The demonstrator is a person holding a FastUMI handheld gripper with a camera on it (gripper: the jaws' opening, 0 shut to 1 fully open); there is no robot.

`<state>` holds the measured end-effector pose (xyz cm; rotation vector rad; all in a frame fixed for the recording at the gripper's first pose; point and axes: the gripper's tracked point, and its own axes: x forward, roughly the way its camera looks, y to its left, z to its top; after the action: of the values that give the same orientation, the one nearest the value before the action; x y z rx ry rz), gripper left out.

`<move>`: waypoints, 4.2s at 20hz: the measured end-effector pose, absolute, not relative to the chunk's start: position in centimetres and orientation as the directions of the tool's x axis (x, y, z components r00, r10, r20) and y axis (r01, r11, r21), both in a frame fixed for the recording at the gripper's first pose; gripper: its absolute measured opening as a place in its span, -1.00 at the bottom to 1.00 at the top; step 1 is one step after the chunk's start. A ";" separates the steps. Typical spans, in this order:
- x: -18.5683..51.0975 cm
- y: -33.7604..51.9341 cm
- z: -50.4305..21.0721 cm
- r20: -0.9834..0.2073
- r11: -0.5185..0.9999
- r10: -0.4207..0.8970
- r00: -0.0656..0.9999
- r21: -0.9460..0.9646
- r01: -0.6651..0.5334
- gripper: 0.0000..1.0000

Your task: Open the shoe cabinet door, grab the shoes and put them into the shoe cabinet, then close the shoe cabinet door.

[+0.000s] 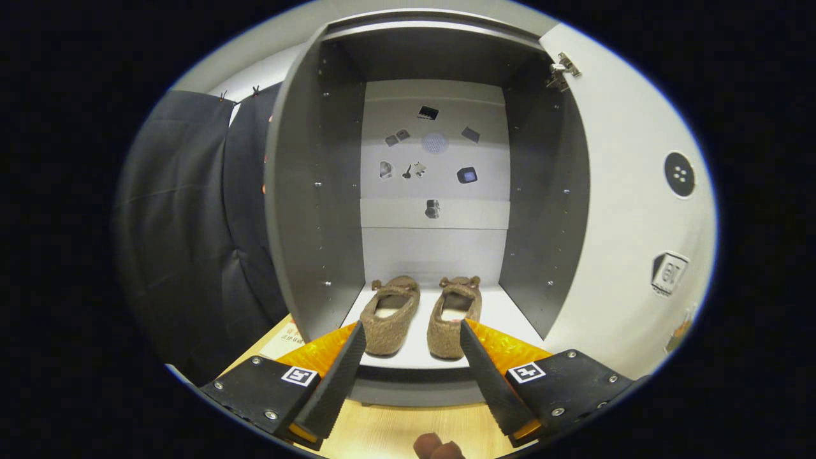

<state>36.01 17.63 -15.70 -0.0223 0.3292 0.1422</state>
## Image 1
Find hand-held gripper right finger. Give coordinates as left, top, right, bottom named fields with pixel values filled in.
left=459, top=319, right=635, bottom=450

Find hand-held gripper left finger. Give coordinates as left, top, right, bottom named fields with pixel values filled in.
left=199, top=321, right=368, bottom=450

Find brown fluffy shoe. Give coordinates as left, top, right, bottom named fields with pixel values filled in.
left=427, top=275, right=482, bottom=360
left=360, top=275, right=421, bottom=356

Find dark grey shoe cabinet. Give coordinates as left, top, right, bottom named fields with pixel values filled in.
left=263, top=8, right=592, bottom=409

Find beige shoe cabinet door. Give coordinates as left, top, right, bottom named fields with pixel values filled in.
left=539, top=22, right=718, bottom=383

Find white cabinet shelf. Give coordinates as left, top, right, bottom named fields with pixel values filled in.
left=341, top=284, right=546, bottom=370

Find metal door hinge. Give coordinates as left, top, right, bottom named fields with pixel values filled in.
left=546, top=52, right=582, bottom=92

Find black backdrop cloth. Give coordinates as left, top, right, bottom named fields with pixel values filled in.
left=115, top=83, right=294, bottom=383

